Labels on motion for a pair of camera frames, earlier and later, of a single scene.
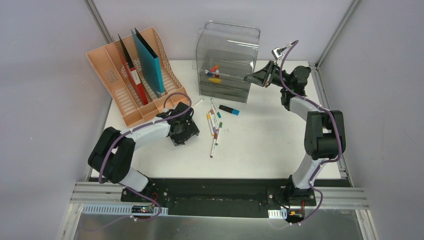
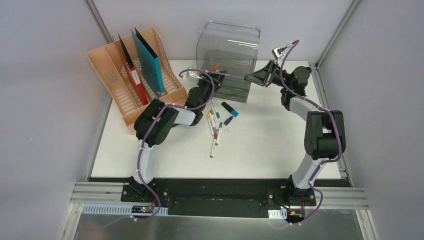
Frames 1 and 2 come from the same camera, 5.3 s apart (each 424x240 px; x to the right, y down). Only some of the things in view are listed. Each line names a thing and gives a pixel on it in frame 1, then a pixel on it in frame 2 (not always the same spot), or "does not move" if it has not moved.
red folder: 132,72 does not move
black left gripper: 187,133 → 209,78
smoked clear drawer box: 226,55 does not move
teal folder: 151,63 does not move
